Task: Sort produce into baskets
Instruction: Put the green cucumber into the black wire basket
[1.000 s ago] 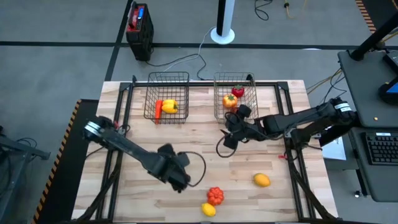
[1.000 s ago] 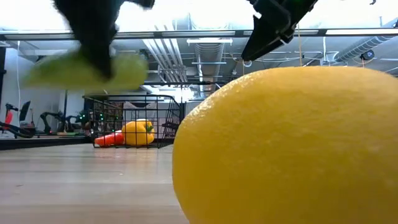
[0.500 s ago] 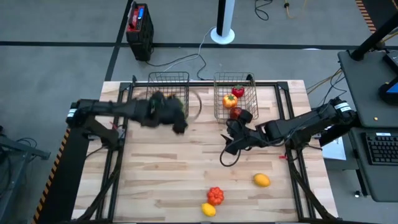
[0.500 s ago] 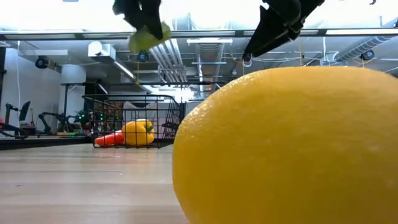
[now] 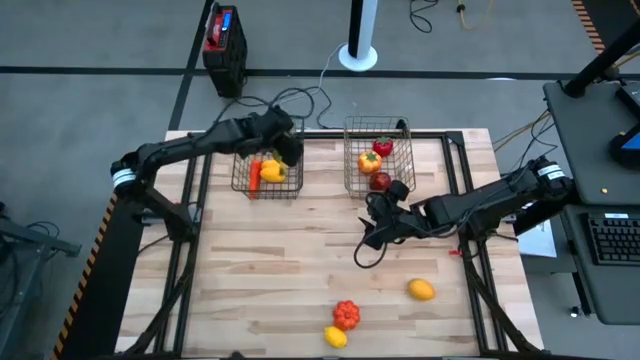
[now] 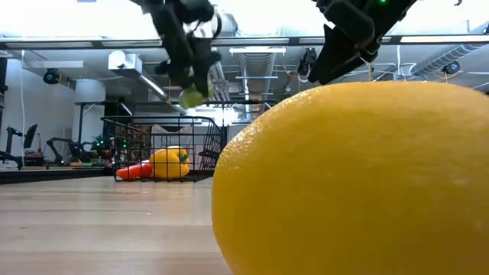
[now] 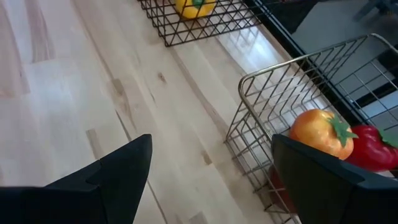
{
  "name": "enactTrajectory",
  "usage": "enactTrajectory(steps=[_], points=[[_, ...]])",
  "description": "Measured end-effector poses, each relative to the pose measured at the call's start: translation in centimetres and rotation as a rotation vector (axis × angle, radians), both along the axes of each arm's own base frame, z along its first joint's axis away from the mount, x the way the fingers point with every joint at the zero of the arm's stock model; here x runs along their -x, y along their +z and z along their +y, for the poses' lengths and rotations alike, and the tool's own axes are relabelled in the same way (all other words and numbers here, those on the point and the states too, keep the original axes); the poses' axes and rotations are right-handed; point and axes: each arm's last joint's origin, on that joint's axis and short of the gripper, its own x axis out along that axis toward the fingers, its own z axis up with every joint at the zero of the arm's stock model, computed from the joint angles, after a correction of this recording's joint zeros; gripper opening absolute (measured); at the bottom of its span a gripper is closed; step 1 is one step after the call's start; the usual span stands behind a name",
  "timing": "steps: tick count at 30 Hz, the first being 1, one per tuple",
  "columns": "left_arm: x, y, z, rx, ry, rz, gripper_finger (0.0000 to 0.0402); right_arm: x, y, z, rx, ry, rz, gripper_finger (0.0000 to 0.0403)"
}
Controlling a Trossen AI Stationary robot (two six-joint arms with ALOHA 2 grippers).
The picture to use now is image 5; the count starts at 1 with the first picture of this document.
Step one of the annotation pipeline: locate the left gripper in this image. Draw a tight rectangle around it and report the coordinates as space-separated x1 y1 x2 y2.
248 105 305 169

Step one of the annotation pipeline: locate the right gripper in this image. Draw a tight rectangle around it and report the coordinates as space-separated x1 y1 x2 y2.
357 179 427 251

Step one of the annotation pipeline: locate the dark red apple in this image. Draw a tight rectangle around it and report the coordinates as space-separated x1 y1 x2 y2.
368 171 393 193

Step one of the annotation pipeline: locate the yellow bell pepper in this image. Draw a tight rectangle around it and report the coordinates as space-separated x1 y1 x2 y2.
259 157 289 184

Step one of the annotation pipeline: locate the long orange-red pepper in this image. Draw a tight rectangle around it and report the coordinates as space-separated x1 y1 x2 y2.
248 158 263 201

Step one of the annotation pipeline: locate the orange persimmon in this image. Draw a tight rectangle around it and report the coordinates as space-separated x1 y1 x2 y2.
357 150 384 175

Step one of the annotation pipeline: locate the yellow-orange mango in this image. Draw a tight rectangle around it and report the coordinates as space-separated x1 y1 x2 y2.
407 278 437 302

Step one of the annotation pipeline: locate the red-orange bell pepper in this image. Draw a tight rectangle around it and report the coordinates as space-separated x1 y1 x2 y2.
332 300 362 332

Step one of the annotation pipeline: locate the yellow lemon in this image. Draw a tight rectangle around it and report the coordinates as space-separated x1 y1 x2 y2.
323 325 349 350

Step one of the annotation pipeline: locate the red and black power station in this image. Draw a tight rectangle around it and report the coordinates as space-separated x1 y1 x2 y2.
201 2 249 99

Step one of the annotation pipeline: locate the black pole with white base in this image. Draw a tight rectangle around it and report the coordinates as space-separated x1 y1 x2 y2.
337 0 379 73

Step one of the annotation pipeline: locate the white paper sheet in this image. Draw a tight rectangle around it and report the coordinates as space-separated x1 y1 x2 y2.
516 218 559 259

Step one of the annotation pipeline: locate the grey side desk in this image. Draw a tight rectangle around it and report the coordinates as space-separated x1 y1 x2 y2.
542 79 640 326

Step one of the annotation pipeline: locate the black mat with hazard stripes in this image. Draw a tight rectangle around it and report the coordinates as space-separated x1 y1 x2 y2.
571 0 640 55
49 158 161 360

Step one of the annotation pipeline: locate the black keyboard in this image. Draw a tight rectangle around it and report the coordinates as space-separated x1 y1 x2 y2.
586 211 640 267

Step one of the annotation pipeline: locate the black device with blue screen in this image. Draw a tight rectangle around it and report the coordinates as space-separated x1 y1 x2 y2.
608 122 640 169

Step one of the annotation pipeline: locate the black slanted stand pole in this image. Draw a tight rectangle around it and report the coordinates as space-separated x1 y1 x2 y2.
563 17 640 99

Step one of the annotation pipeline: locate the black flat device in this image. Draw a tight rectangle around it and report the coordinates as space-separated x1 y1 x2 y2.
615 82 640 120

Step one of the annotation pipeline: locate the grey equipment stand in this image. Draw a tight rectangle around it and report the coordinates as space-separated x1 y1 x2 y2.
0 199 83 360

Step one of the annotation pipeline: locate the black wire basket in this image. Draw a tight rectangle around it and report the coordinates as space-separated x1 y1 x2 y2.
342 115 417 200
230 115 306 201

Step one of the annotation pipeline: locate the black metal table frame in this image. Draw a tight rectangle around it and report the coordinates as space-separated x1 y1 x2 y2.
114 119 546 360

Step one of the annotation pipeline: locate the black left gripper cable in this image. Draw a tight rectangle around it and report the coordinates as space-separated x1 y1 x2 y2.
217 88 317 124

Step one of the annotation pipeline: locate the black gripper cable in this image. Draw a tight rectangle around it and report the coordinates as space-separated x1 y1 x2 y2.
353 227 391 270
217 88 317 124

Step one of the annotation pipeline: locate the black floor cable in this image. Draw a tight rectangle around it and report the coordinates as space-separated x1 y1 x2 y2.
233 86 346 131

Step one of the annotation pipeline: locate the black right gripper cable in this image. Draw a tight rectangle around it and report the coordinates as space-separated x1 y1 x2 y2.
353 227 391 270

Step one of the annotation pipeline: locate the white floor cable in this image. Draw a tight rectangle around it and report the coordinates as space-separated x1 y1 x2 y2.
299 42 349 101

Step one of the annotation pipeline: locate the thin black cable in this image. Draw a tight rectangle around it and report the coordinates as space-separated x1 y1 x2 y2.
499 114 560 179

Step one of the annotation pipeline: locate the thin yellow cable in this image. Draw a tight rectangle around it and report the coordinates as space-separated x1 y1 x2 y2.
492 110 551 151

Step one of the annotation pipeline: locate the black looped cable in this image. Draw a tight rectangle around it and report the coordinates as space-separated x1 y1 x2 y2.
408 0 440 35

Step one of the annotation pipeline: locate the yellow floor cable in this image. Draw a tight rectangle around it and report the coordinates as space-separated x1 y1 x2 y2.
455 0 497 31

